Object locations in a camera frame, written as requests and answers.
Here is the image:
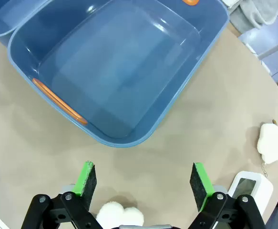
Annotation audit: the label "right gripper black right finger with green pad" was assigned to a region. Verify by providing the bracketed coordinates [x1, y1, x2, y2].
[188, 162, 266, 229]

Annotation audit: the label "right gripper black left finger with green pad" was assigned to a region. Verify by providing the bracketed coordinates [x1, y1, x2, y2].
[21, 161, 103, 229]

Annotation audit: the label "white digital clock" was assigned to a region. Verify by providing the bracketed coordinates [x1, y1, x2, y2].
[228, 170, 274, 217]

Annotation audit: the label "white cloud plush keychain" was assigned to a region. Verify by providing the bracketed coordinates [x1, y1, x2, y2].
[95, 201, 144, 229]
[257, 119, 278, 178]

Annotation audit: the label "person in grey hoodie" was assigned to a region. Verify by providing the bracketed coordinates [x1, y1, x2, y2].
[221, 0, 277, 34]

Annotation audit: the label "blue plastic basket orange handles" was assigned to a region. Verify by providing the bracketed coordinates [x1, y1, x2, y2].
[0, 0, 51, 47]
[7, 0, 230, 148]

